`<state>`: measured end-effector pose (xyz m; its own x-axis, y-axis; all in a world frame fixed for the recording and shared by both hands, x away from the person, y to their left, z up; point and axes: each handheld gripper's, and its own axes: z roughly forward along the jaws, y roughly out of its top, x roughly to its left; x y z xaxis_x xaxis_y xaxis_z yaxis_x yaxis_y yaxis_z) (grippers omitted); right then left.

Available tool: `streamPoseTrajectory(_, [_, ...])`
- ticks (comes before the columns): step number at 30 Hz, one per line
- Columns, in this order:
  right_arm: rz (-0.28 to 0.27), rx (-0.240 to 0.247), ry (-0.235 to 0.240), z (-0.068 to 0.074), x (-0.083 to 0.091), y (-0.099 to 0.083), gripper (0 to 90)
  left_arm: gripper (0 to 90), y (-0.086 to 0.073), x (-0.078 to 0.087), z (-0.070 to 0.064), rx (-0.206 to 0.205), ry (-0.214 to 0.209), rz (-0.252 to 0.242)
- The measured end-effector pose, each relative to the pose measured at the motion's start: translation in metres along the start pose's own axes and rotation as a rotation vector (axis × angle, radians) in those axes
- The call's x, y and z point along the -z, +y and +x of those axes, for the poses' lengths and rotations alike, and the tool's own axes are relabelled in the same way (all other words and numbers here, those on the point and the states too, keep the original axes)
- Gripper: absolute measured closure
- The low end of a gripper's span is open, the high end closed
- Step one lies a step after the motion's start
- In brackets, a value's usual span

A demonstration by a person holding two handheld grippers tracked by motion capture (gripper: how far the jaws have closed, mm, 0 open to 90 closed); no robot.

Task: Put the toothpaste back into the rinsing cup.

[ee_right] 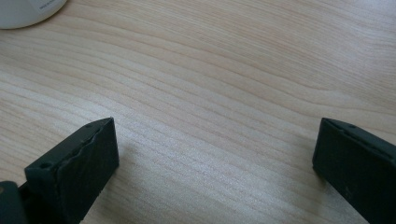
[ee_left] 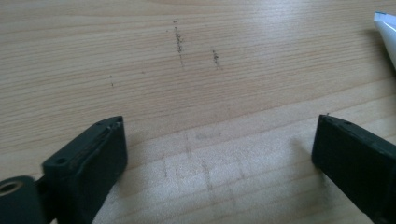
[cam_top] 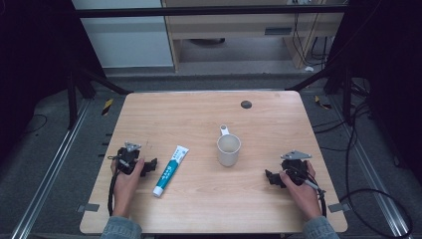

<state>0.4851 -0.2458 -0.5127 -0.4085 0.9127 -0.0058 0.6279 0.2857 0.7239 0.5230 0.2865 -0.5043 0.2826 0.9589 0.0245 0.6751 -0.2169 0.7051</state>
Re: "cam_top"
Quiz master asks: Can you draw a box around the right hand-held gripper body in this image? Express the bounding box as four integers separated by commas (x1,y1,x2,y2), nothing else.
280,149,314,187

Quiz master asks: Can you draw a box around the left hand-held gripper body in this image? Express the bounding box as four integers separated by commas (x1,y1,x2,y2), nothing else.
115,141,143,175

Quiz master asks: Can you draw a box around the white and teal toothpaste tube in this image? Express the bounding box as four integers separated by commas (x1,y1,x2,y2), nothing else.
152,144,190,198

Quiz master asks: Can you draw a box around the white cup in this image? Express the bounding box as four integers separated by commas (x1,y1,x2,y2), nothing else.
216,123,242,168

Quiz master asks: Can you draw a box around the person's left hand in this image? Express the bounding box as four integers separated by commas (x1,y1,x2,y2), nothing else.
110,156,146,218

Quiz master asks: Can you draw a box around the person's right hand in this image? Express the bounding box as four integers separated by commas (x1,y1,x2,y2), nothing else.
279,160,322,221

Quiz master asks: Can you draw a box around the yellow black tape strip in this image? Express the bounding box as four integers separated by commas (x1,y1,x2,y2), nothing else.
101,98,114,117
314,95,332,111

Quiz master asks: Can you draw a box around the wooden desk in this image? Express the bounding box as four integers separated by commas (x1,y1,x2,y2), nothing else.
79,90,348,235

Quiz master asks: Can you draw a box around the black metal stand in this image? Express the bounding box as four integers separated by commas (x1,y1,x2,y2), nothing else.
286,61,353,125
66,63,133,131

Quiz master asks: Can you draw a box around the white cabinet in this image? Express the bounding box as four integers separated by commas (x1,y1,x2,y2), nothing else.
71,0,175,69

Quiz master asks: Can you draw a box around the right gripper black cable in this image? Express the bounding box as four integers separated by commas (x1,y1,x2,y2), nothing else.
288,168,328,218

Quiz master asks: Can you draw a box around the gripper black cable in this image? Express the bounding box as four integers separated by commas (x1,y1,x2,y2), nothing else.
106,154,131,217
288,168,328,218

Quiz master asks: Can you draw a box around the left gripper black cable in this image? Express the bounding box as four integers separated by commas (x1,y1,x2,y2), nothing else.
106,154,131,217

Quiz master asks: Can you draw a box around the grey metal table bracket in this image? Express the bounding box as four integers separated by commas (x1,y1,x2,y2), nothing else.
327,202,352,214
77,203,101,213

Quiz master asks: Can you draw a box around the aluminium floor rail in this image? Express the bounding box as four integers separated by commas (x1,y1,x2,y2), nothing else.
9,99,92,239
326,96,412,239

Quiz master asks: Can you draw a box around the black floor cable loop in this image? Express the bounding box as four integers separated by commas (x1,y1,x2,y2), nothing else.
337,188,414,239

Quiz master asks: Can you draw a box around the black metal frame bar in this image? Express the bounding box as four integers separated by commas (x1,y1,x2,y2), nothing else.
75,4,348,19

